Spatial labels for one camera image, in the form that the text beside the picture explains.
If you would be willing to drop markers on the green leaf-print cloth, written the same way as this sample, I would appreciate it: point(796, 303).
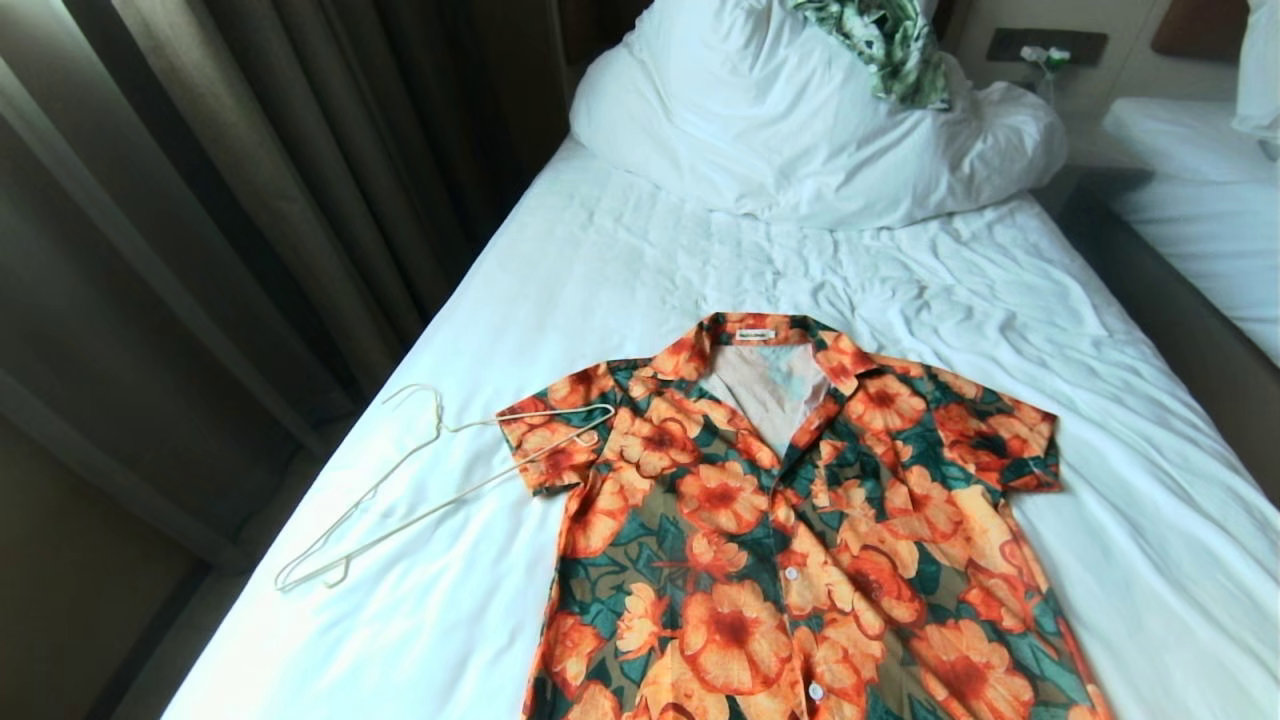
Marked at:
point(890, 40)

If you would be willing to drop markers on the brown padded headboard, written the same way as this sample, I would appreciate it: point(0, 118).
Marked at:
point(1200, 28)

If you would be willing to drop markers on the orange floral short-sleeve shirt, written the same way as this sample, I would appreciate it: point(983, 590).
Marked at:
point(750, 550)

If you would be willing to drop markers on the dark wall switch panel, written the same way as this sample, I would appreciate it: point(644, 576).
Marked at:
point(1085, 45)

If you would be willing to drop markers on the large white pillow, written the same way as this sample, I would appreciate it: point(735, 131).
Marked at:
point(750, 120)

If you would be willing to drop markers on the white neighbouring bed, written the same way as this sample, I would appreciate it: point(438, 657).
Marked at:
point(1200, 230)

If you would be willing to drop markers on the brown curtain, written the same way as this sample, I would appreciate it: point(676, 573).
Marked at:
point(250, 150)

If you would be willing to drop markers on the white plug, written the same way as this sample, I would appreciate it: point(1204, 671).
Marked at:
point(1045, 57)

